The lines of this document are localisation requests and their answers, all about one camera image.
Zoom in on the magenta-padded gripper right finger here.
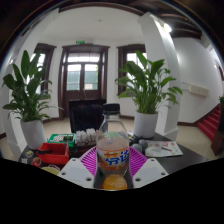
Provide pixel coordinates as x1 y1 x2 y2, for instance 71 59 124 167
127 146 170 189

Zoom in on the black chair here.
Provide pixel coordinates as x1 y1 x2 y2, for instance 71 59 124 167
68 98 108 134

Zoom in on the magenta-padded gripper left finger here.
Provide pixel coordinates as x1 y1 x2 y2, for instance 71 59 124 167
56 146 100 190

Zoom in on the printed paper leaflet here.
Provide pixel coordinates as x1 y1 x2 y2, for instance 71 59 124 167
143 140 184 158

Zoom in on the potted plant white pot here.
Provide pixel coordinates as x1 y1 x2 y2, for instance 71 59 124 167
1 49 64 150
114 49 184 139

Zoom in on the dark wooden double door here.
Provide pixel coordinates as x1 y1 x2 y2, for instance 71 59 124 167
57 43 111 119

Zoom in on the red carpeted staircase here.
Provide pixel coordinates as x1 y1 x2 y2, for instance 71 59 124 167
196 103 224 143

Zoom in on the red box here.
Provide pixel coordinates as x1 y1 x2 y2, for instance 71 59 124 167
36 142 70 165

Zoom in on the orange drink bottle black cap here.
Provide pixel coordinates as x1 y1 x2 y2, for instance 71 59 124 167
95 102 131 192

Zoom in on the grey round object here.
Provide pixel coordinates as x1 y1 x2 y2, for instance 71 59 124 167
130 139 149 154

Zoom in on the green box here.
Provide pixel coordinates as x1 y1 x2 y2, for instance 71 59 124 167
47 133 77 148

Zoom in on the white wall radiator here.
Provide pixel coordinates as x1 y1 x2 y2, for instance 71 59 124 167
181 81 210 98

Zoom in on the tray of white cups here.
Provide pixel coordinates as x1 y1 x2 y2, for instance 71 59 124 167
74 128 100 148

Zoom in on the dark wooden framed window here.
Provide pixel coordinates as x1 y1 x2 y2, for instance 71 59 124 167
116 43 148 96
31 42 58 93

